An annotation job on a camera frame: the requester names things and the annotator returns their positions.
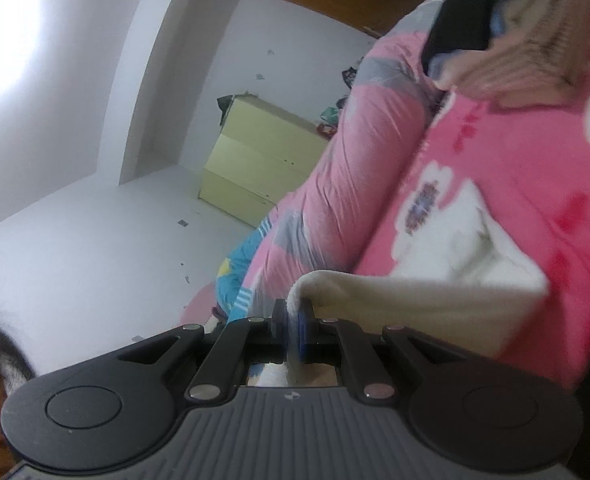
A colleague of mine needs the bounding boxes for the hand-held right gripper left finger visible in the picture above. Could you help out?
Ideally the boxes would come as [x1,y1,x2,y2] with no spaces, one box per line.
[118,299,288,402]

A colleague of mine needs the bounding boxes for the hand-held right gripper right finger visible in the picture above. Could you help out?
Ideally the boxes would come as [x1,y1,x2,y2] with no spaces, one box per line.
[297,310,468,401]

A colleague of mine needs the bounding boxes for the white long-sleeve sweater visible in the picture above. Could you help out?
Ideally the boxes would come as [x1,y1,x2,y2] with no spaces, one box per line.
[247,180,550,388]

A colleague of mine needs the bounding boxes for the crumpled white cloth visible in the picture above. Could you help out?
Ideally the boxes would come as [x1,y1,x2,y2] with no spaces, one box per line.
[180,282,231,326]

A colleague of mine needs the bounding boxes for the yellow wardrobe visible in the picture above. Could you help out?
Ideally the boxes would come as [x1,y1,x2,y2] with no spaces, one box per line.
[198,94,331,228]

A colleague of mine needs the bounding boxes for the pink grey duvet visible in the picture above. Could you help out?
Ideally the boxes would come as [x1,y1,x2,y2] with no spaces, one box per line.
[227,0,456,326]

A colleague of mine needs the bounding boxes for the green plastic bag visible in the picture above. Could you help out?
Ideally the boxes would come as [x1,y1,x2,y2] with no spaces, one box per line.
[319,100,348,137]

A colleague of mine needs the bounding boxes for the pink floral blanket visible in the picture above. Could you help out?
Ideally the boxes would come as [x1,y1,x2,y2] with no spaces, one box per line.
[355,67,590,391]

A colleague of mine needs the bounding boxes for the folded black garment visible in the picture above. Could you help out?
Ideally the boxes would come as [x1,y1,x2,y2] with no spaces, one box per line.
[421,0,518,73]

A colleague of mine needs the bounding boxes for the folded checkered garment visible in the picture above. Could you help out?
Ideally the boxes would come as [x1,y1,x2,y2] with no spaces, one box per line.
[435,0,590,108]

